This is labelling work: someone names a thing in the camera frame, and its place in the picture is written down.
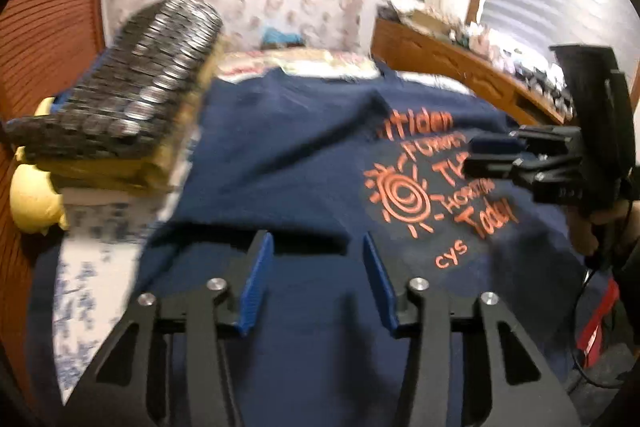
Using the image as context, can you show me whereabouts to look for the yellow plush toy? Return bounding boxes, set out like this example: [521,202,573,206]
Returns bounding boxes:
[10,98,71,236]

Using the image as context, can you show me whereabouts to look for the black silver patterned cloth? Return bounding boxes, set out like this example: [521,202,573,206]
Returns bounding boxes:
[2,0,224,160]

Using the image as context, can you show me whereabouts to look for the person's right hand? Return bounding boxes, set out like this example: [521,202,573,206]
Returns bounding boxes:
[566,201,610,259]

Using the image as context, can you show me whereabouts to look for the navy blue printed t-shirt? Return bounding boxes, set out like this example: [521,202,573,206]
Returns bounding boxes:
[30,62,621,427]

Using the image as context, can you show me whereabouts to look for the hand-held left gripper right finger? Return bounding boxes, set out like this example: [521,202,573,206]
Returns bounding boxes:
[362,232,583,427]

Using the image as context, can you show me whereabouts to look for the multicolour floral blanket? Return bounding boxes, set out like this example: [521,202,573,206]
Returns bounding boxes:
[215,48,381,82]

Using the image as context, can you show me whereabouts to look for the red box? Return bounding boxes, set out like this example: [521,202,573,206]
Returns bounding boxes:
[575,279,623,369]

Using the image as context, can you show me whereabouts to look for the wooden cabinet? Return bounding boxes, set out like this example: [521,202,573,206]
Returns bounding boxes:
[372,17,576,128]

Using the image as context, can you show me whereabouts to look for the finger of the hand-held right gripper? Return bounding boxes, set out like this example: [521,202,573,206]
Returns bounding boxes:
[471,125,584,156]
[462,156,589,204]

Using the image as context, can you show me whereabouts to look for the assorted small clutter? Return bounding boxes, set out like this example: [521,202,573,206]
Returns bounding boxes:
[377,0,576,112]

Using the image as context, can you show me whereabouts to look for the teal small object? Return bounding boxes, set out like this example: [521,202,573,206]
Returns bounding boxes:
[262,27,306,48]

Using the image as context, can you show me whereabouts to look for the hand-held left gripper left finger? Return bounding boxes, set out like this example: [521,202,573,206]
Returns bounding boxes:
[60,229,275,427]

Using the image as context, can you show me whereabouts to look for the wooden headboard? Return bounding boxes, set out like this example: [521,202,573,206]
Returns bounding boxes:
[0,0,110,388]

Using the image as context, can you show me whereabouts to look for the blue floral white bedsheet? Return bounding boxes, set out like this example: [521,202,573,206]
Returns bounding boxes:
[50,69,481,408]

